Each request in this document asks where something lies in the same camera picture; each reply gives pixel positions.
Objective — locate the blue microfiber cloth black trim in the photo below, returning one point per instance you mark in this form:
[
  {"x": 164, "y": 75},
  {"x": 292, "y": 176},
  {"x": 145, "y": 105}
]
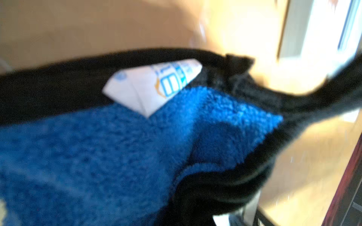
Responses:
[{"x": 71, "y": 156}]

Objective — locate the cream white picture frame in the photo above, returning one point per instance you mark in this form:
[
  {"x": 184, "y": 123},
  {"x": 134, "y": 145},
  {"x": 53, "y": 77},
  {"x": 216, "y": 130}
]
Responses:
[{"x": 321, "y": 35}]

